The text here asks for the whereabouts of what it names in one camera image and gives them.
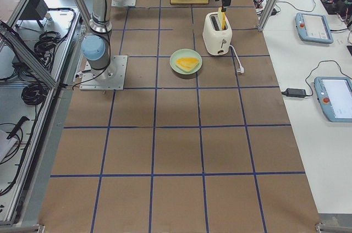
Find light green plate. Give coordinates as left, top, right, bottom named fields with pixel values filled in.
left=169, top=49, right=202, bottom=75

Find bread slice in toaster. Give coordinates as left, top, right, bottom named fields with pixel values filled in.
left=217, top=7, right=226, bottom=30

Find white toaster power cable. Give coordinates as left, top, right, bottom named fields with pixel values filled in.
left=228, top=45, right=246, bottom=75

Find near blue teach pendant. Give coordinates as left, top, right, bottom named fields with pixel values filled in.
left=314, top=77, right=351, bottom=123

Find white two-slot toaster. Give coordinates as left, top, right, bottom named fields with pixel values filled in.
left=202, top=12, right=232, bottom=56

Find blue teach pendant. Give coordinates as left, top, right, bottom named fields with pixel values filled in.
left=314, top=77, right=351, bottom=123
left=295, top=13, right=334, bottom=44

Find black power adapter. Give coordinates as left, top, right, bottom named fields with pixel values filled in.
left=281, top=88, right=307, bottom=98

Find triangular orange bread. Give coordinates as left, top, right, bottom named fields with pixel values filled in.
left=175, top=57, right=199, bottom=72

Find far blue teach pendant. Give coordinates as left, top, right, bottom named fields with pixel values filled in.
left=295, top=13, right=334, bottom=44

